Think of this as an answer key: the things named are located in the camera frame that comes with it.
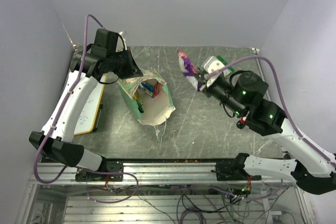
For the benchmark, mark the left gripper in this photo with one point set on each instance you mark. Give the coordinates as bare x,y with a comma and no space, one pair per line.
133,70

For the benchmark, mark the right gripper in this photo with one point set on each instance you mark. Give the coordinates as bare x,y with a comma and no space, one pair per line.
204,87

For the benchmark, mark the purple white snack packet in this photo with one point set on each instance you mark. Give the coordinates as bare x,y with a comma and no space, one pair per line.
188,69

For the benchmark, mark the green printed paper bag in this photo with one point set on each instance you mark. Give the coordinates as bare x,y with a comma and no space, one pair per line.
156,110

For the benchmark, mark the green yellow candy packet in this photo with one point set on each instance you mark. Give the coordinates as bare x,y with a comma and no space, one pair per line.
224,62

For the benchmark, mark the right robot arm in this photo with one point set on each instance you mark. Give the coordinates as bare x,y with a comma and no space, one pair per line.
310,167

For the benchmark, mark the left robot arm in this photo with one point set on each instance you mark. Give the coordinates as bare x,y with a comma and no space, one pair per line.
108,53

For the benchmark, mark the red black stamp knob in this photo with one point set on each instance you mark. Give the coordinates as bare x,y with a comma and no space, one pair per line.
241,123

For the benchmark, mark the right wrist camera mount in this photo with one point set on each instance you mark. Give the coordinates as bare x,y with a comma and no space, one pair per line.
212,65

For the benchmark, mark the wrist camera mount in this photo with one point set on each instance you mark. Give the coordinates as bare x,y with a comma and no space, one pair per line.
121,41
212,65

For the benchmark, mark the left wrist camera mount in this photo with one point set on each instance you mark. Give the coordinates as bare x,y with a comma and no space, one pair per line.
121,41

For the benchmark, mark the small whiteboard yellow frame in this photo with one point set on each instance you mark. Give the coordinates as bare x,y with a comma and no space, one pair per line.
89,116

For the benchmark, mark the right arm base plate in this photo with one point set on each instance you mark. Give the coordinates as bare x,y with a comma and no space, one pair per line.
226,171

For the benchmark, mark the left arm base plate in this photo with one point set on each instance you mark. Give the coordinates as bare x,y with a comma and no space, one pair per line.
109,171

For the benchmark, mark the aluminium frame rail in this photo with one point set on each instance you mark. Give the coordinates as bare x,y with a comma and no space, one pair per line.
152,172

